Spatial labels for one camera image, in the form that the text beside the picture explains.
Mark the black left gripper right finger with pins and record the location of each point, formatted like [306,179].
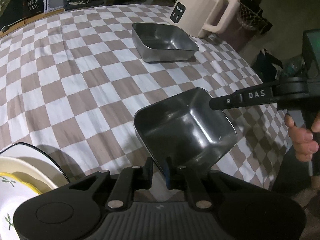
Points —
[186,179]

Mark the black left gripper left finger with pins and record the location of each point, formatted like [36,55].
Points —
[128,182]

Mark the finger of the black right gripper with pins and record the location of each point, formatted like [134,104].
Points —
[226,102]

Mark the small square steel tray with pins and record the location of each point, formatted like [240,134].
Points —
[184,129]

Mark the rectangular stainless steel tray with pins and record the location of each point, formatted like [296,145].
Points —
[162,43]

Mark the cream ceramic handled bowl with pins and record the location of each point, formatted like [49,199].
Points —
[28,173]

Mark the person's right hand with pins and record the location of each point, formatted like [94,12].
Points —
[303,143]

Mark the beige electric kettle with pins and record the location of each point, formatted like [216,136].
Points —
[199,18]

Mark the white ginkgo leaf square plate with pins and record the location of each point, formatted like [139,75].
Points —
[39,159]

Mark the checkered brown white tablecloth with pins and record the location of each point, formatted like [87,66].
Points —
[71,84]

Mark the lemon pattern ceramic bowl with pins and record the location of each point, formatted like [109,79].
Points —
[14,192]

